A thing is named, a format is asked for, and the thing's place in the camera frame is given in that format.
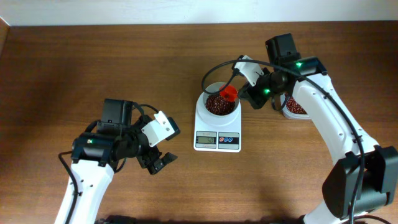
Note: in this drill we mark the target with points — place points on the white digital kitchen scale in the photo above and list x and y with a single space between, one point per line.
216 133

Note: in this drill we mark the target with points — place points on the orange measuring scoop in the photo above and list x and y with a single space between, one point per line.
228 93

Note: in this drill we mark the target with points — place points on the white bowl on scale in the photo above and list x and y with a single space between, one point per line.
214 88

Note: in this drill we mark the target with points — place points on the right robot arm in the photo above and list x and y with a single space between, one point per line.
364 174

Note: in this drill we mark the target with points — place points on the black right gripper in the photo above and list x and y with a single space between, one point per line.
252 97

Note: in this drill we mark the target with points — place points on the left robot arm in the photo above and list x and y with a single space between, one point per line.
101 150

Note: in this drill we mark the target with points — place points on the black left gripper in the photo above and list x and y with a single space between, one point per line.
153 153

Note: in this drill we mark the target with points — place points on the black object at table edge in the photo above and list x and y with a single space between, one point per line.
118 219

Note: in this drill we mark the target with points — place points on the clear plastic bean container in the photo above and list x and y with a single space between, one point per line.
290 115

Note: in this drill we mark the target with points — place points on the red beans in bowl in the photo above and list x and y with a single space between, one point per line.
217 105

